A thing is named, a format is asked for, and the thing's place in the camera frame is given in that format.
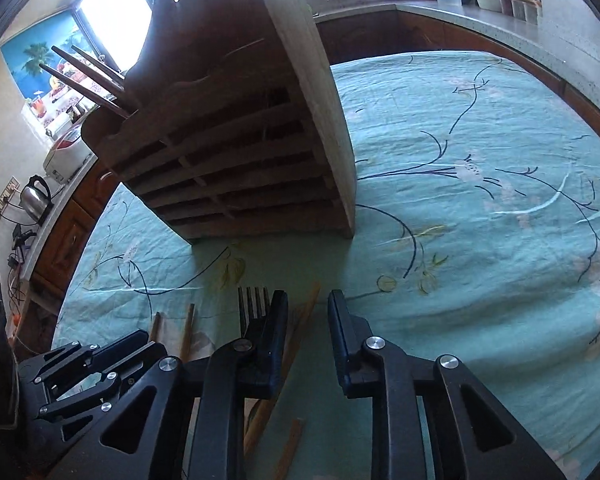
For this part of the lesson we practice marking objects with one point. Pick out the teal floral tablecloth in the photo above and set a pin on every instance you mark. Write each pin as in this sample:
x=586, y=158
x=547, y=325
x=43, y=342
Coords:
x=477, y=234

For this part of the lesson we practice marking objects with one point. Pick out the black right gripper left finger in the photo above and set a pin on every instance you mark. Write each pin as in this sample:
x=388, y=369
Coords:
x=259, y=368

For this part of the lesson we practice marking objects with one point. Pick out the stainless electric kettle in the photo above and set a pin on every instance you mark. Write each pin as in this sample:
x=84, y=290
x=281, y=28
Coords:
x=36, y=199

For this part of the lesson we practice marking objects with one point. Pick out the brown wooden chopstick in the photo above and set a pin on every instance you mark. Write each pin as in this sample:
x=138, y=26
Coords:
x=89, y=94

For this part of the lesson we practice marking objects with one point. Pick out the light wooden chopstick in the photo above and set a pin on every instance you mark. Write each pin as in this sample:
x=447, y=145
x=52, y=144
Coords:
x=289, y=451
x=262, y=410

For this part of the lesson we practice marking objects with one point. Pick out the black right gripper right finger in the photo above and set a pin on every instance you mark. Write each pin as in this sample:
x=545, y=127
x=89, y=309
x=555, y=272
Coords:
x=348, y=334

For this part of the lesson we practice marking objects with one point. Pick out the dark chopstick in holder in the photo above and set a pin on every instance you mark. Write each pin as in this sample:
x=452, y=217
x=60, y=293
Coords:
x=95, y=74

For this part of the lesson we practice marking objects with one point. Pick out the wooden utensil holder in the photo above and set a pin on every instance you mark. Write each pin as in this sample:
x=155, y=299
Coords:
x=235, y=126

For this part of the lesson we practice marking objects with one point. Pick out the white pink rice cooker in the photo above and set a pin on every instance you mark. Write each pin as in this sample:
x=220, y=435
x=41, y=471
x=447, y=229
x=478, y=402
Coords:
x=66, y=156

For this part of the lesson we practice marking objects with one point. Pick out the wall power socket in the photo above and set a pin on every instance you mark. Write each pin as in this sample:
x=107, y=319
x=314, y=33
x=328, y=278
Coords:
x=11, y=189

